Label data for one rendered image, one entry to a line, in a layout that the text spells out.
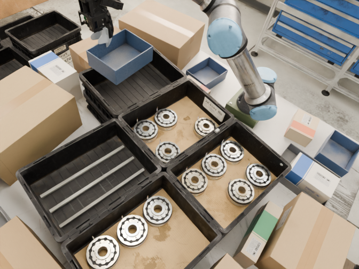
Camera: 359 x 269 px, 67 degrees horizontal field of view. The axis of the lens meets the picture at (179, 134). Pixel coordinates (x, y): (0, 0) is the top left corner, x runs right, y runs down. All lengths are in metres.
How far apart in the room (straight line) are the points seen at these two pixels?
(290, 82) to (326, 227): 2.05
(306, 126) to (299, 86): 1.53
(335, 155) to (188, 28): 1.04
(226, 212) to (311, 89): 2.19
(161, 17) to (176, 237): 1.21
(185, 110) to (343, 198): 0.83
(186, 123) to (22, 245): 0.76
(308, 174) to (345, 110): 1.81
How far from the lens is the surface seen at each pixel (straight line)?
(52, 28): 2.38
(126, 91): 1.34
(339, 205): 1.46
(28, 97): 1.29
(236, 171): 1.15
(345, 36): 2.77
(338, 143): 1.65
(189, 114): 1.26
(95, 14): 1.03
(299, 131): 1.48
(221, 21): 0.97
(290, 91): 2.92
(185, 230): 1.01
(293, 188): 1.34
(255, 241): 1.07
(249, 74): 1.10
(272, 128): 1.52
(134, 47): 1.18
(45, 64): 1.45
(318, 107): 2.92
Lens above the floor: 1.79
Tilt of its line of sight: 54 degrees down
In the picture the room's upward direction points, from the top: 12 degrees clockwise
